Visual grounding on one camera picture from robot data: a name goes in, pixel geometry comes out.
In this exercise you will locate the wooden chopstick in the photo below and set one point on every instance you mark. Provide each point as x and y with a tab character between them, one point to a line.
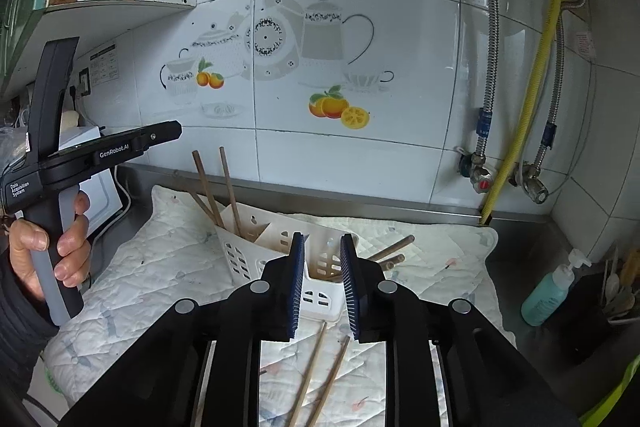
392	261
395	247
202	207
229	192
207	184

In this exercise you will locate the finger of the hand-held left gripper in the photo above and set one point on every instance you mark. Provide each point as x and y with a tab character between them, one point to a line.
160	133

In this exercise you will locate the cream plastic utensil holder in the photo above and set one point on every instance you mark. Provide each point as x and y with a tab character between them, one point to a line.
240	252

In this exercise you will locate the chrome water valve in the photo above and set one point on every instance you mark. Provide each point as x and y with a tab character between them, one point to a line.
532	188

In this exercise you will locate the black plug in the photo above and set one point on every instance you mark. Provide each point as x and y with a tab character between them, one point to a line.
73	92

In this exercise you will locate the cream plastic container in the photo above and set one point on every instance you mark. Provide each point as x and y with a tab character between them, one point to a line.
69	121

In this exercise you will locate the red-knob water valve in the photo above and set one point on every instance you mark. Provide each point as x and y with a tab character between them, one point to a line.
480	172

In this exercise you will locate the person's left forearm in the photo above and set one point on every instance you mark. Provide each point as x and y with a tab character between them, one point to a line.
20	337

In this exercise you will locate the white wall label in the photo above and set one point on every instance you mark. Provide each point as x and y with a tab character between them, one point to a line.
105	66

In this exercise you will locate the bunch of wooden spoons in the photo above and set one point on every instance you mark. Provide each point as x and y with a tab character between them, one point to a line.
620	284

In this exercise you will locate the teal pump soap bottle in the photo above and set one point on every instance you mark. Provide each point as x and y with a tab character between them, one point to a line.
547	294

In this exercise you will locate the tableware and fruit tile decal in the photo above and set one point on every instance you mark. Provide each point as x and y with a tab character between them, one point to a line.
322	37

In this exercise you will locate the red wall sticker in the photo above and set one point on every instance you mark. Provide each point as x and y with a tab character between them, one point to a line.
586	44

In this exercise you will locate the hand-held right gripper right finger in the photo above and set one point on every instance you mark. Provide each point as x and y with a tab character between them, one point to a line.
350	292

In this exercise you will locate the green plastic rack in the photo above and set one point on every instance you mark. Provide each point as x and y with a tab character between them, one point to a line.
617	402

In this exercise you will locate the clear plastic bag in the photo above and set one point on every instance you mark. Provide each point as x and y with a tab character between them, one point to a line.
12	142

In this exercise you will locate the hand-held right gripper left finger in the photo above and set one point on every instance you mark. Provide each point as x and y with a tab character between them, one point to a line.
295	287

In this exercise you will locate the person's left hand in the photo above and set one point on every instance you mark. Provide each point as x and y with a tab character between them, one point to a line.
72	252

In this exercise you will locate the white microwave oven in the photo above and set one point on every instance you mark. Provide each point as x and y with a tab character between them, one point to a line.
102	197

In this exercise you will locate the wall socket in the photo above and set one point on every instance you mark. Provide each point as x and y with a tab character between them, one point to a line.
84	81

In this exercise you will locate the white printed quilted mat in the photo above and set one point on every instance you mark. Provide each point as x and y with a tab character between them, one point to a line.
165	247

